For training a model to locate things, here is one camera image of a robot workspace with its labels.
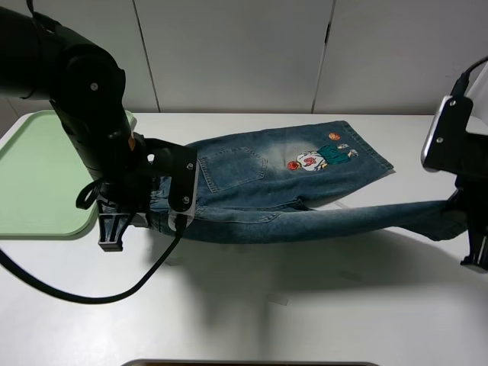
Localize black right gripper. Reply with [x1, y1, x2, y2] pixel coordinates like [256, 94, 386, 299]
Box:
[446, 175, 487, 271]

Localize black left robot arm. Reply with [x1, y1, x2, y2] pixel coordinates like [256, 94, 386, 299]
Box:
[1, 8, 198, 252]

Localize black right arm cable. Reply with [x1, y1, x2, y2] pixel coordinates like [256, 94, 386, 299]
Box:
[451, 55, 488, 99]

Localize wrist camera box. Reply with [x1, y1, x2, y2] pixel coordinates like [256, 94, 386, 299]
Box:
[421, 95, 487, 179]
[168, 146, 199, 217]

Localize green plastic tray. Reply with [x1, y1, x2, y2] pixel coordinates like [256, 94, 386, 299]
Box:
[0, 109, 137, 241]

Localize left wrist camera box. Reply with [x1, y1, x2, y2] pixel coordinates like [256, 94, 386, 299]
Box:
[168, 146, 199, 217]

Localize blue denim children's shorts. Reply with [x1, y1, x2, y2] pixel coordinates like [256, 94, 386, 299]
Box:
[144, 120, 468, 246]

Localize clear tape piece bottom centre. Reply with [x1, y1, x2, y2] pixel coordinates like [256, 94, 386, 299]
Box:
[268, 297, 288, 307]

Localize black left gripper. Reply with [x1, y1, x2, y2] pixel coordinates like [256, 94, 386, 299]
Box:
[97, 137, 195, 252]

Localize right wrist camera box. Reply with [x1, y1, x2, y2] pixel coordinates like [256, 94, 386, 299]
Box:
[421, 95, 487, 179]

